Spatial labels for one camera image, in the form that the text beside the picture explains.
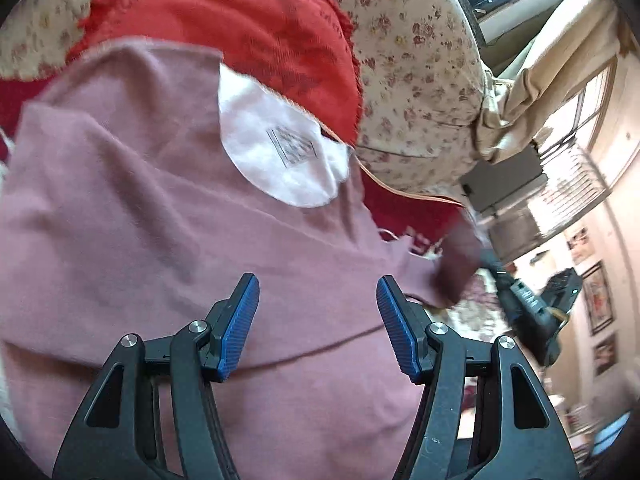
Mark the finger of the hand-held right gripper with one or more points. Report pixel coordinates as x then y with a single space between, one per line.
492 264

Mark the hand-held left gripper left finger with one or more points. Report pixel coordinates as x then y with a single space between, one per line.
239 330

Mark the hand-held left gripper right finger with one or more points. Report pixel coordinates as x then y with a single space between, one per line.
397 330

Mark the pink garment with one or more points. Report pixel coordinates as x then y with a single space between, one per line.
150 210

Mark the grey box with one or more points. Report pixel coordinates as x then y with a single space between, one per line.
502 180

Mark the red and cream floral blanket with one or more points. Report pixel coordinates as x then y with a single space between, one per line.
415 220

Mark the window with metal grille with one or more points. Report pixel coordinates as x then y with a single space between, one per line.
575 160

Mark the beige curtain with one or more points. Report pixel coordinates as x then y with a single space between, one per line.
545 90

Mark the floral bed sheet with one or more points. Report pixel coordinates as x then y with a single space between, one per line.
410 60

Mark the red pillow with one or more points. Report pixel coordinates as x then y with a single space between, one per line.
225 15

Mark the framed wall picture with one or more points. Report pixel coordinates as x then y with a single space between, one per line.
597 297
605 354
578 245

